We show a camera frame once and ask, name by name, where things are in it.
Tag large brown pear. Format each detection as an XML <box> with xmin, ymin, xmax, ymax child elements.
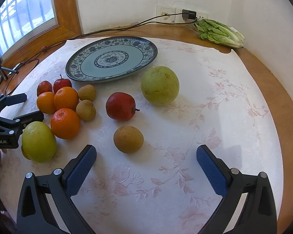
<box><xmin>113</xmin><ymin>126</ymin><xmax>144</xmax><ymax>154</ymax></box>

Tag stained white wall socket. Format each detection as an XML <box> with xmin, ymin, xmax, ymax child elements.
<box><xmin>157</xmin><ymin>5</ymin><xmax>176</xmax><ymax>23</ymax></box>

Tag small brown pear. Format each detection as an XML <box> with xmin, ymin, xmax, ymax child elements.
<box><xmin>76</xmin><ymin>100</ymin><xmax>96</xmax><ymax>121</ymax></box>

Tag brown kiwi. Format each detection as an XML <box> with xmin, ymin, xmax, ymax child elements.
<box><xmin>78</xmin><ymin>84</ymin><xmax>97</xmax><ymax>102</ymax></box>

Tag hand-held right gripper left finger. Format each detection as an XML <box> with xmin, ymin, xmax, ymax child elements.
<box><xmin>16</xmin><ymin>144</ymin><xmax>97</xmax><ymax>234</ymax></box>

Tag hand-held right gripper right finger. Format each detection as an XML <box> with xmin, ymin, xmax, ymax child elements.
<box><xmin>196</xmin><ymin>144</ymin><xmax>277</xmax><ymax>234</ymax></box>

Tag large green pear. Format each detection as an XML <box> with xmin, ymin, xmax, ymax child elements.
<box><xmin>141</xmin><ymin>66</ymin><xmax>180</xmax><ymax>106</ymax></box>

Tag white floral tablecloth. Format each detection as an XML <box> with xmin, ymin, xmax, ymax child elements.
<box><xmin>0</xmin><ymin>37</ymin><xmax>284</xmax><ymax>234</ymax></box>

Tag barred window glass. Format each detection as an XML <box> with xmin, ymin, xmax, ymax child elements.
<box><xmin>0</xmin><ymin>0</ymin><xmax>55</xmax><ymax>56</ymax></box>

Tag black plug-in charger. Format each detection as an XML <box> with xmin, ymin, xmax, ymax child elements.
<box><xmin>182</xmin><ymin>9</ymin><xmax>198</xmax><ymax>20</ymax></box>

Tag black tripod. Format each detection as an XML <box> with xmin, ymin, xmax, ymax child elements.
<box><xmin>0</xmin><ymin>52</ymin><xmax>19</xmax><ymax>82</ymax></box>

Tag orange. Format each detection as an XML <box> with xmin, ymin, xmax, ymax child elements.
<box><xmin>50</xmin><ymin>108</ymin><xmax>81</xmax><ymax>140</ymax></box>
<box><xmin>37</xmin><ymin>92</ymin><xmax>56</xmax><ymax>114</ymax></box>
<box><xmin>54</xmin><ymin>86</ymin><xmax>79</xmax><ymax>112</ymax></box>

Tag small red apple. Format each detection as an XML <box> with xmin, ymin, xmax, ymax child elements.
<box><xmin>53</xmin><ymin>74</ymin><xmax>73</xmax><ymax>94</ymax></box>
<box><xmin>37</xmin><ymin>81</ymin><xmax>54</xmax><ymax>97</ymax></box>

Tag blue floral ceramic plate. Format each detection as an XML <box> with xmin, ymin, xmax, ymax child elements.
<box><xmin>65</xmin><ymin>36</ymin><xmax>158</xmax><ymax>83</ymax></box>

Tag bagged green lettuce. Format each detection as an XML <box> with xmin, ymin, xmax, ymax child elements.
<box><xmin>194</xmin><ymin>19</ymin><xmax>245</xmax><ymax>49</ymax></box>

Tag small green pear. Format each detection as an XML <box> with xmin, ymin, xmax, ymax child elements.
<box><xmin>22</xmin><ymin>121</ymin><xmax>57</xmax><ymax>163</ymax></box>

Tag black charger cable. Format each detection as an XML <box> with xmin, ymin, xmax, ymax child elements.
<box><xmin>0</xmin><ymin>17</ymin><xmax>198</xmax><ymax>95</ymax></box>

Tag large red apple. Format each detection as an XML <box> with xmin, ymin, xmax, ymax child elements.
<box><xmin>106</xmin><ymin>92</ymin><xmax>140</xmax><ymax>122</ymax></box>

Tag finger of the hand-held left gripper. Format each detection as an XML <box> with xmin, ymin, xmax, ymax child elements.
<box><xmin>0</xmin><ymin>111</ymin><xmax>45</xmax><ymax>134</ymax></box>
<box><xmin>0</xmin><ymin>93</ymin><xmax>27</xmax><ymax>115</ymax></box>

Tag wooden window frame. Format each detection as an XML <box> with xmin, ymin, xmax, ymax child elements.
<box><xmin>0</xmin><ymin>0</ymin><xmax>82</xmax><ymax>69</ymax></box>

